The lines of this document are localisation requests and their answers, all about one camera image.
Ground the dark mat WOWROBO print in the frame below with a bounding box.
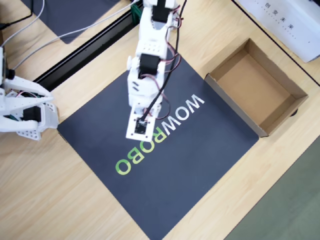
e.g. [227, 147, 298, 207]
[56, 48, 260, 240]

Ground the plain dark mat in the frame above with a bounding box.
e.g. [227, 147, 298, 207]
[19, 0, 126, 45]

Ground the green table clamp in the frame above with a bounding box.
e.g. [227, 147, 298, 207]
[130, 2, 144, 26]

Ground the open cardboard box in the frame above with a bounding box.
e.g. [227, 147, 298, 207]
[204, 37, 309, 138]

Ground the white box Chinese print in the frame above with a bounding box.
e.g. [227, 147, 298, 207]
[234, 0, 320, 64]

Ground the white robot arm with camera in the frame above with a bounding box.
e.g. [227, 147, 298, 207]
[138, 0, 188, 126]

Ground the white wrist camera plate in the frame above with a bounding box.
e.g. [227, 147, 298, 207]
[125, 103, 155, 141]

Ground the black aluminium rail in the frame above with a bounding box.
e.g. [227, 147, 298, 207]
[32, 6, 142, 93]

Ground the long grey cable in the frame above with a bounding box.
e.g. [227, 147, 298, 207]
[13, 0, 141, 71]

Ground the white perforated base plate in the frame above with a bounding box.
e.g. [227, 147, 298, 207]
[15, 128, 43, 142]

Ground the short grey cable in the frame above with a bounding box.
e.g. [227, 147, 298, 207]
[0, 0, 46, 48]

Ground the black cable with plug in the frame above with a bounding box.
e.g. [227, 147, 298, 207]
[0, 0, 35, 30]

